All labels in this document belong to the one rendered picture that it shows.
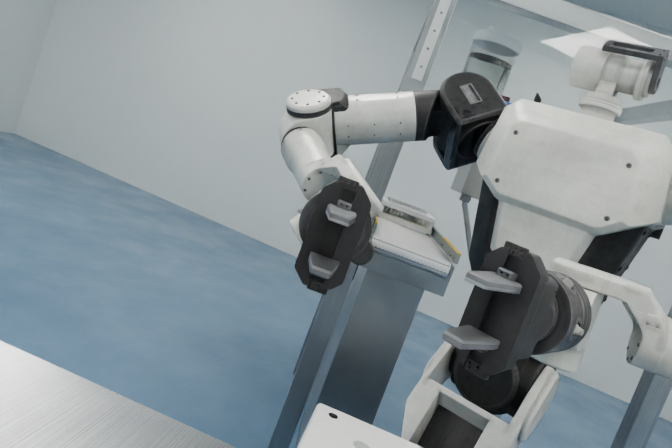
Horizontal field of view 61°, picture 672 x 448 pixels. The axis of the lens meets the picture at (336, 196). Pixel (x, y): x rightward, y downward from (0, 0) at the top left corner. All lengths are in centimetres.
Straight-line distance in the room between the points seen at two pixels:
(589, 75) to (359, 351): 127
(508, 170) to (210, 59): 527
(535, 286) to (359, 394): 152
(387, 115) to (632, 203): 41
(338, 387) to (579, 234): 129
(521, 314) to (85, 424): 38
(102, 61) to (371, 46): 294
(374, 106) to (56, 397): 68
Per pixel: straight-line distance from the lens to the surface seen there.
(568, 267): 71
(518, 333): 55
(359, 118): 100
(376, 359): 198
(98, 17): 691
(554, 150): 90
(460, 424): 96
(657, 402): 199
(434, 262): 177
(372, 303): 192
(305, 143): 91
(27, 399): 55
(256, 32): 587
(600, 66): 98
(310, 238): 61
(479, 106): 100
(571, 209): 88
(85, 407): 55
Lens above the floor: 115
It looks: 5 degrees down
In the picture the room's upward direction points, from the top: 20 degrees clockwise
